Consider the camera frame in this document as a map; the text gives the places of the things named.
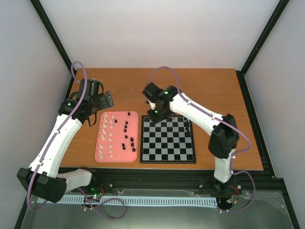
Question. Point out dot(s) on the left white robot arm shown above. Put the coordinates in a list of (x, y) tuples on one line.
[(41, 178)]

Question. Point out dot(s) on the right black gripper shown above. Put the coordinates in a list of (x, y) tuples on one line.
[(155, 119)]

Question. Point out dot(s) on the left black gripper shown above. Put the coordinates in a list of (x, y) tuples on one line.
[(104, 103)]

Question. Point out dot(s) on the light blue slotted cable duct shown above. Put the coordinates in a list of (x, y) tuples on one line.
[(141, 201)]

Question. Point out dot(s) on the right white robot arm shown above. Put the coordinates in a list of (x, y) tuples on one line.
[(221, 129)]

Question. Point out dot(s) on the pink plastic tray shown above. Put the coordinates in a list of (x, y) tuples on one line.
[(110, 139)]

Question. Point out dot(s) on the black chess piece on board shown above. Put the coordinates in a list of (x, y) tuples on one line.
[(188, 133)]

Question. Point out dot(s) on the black aluminium frame rail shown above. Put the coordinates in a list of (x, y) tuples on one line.
[(180, 179)]

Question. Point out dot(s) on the black white chessboard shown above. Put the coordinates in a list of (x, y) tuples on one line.
[(165, 142)]

